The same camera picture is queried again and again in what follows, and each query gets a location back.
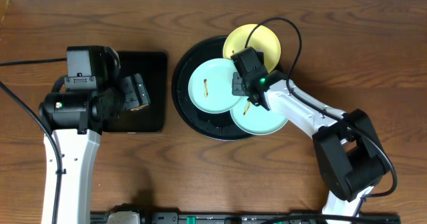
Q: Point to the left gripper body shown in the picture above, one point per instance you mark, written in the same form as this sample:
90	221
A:
134	92

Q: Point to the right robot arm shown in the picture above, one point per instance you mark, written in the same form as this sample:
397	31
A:
350	157

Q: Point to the mint plate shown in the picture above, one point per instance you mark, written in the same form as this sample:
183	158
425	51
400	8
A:
210	86
256	120

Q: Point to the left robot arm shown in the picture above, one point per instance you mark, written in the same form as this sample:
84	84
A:
75	111

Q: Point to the green yellow sponge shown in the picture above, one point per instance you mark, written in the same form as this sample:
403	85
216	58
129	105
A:
139	107

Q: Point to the yellow plate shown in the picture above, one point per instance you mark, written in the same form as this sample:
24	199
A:
263	39

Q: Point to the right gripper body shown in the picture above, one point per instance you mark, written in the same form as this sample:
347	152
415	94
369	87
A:
239	86

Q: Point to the black rectangular tray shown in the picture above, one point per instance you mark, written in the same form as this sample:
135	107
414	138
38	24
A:
152	66

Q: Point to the black round tray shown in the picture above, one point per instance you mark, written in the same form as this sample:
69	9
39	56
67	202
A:
216	126

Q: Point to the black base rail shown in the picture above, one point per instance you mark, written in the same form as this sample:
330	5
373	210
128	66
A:
133	214

